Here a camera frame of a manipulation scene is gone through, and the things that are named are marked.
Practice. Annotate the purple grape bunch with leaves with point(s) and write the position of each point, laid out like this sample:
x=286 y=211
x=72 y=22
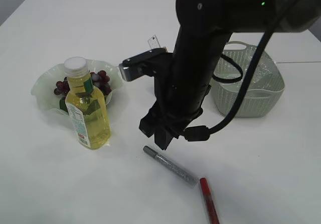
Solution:
x=100 y=80

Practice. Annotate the silver glitter pen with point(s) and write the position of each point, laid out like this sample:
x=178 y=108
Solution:
x=176 y=169

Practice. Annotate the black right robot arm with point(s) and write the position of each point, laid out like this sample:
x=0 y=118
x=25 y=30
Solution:
x=181 y=79

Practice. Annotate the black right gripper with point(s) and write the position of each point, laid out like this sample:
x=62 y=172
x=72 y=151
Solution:
x=165 y=126

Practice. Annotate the green plastic woven basket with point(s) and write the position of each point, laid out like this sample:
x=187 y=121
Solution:
x=264 y=91

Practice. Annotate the clear plastic ruler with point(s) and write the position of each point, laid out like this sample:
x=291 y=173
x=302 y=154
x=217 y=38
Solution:
x=153 y=42

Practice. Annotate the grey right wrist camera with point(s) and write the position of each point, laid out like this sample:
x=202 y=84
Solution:
x=137 y=66

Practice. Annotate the red glitter pen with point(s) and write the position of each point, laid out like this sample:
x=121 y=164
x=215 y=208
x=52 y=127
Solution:
x=212 y=214

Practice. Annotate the pale green wavy plate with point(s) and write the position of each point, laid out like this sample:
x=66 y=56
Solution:
x=43 y=89

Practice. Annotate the yellow tea drink bottle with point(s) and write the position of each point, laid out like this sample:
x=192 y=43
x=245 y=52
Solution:
x=86 y=105

